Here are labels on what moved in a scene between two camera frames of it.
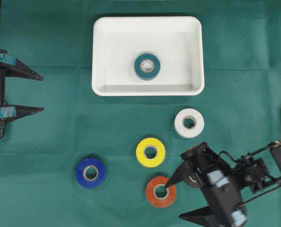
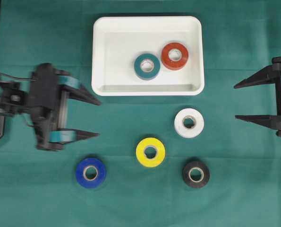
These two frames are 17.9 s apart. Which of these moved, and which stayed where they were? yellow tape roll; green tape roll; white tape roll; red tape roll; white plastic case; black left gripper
Moved: red tape roll; black left gripper
Stayed: green tape roll; white plastic case; yellow tape roll; white tape roll
